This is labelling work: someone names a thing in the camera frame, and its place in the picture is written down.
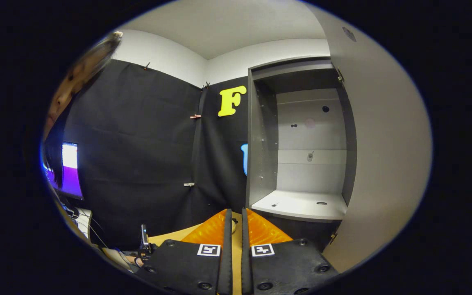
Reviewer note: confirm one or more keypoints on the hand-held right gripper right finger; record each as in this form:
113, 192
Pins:
246, 262

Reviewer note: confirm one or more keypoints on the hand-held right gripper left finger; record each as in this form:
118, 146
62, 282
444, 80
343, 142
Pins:
227, 262

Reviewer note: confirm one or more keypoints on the grey cabinet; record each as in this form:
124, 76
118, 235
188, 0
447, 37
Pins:
309, 176

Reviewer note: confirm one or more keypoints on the beige cabinet door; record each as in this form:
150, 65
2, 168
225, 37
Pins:
383, 143

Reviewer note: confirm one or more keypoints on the metal door hinge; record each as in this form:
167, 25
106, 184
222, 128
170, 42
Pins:
340, 76
333, 238

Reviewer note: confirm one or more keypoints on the pale yellow round object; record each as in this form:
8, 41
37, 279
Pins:
233, 226

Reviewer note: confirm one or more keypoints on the white desk box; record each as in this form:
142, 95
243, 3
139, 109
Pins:
83, 223

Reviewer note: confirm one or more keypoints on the white clip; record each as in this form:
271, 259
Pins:
189, 184

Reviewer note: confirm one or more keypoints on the computer monitor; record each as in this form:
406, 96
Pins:
71, 180

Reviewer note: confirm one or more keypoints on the black backdrop cloth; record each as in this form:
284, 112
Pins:
137, 143

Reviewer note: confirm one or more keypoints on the pink clip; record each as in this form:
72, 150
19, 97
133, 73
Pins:
195, 116

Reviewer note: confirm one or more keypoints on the black binder clip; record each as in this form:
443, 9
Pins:
147, 66
206, 85

